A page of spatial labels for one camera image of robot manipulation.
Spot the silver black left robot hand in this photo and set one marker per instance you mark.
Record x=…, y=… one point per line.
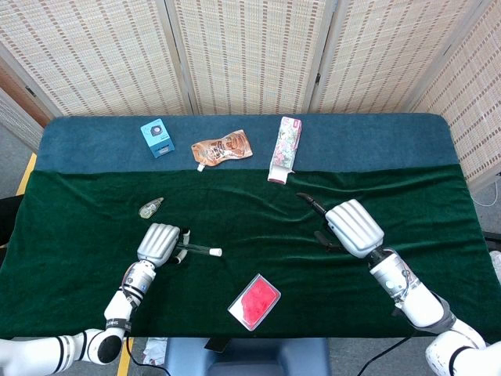
x=158, y=243

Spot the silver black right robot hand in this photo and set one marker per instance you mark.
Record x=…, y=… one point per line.
x=354, y=227

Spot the clear glass test tube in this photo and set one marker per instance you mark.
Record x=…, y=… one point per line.
x=195, y=248

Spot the white rubber stopper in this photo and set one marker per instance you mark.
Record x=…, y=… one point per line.
x=215, y=251

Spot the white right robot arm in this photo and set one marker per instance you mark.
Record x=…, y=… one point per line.
x=419, y=301

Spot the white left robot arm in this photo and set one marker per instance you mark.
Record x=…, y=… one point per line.
x=117, y=309

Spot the blue table cloth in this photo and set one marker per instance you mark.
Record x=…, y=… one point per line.
x=352, y=141

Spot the green velvet cloth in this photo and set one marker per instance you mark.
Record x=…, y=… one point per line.
x=254, y=219

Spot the blue cardboard box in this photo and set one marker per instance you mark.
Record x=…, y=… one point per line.
x=158, y=139

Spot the floral pink white carton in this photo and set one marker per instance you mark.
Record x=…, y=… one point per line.
x=285, y=149

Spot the crumpled white paper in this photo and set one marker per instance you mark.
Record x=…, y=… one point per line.
x=154, y=348

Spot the orange spout pouch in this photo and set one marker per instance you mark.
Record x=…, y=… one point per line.
x=223, y=149

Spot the clear case with red card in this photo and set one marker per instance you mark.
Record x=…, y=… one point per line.
x=256, y=301

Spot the blue robot torso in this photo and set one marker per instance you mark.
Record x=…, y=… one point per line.
x=250, y=358

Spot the woven folding screen panel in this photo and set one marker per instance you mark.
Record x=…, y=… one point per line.
x=15, y=121
x=98, y=51
x=250, y=51
x=473, y=98
x=391, y=51

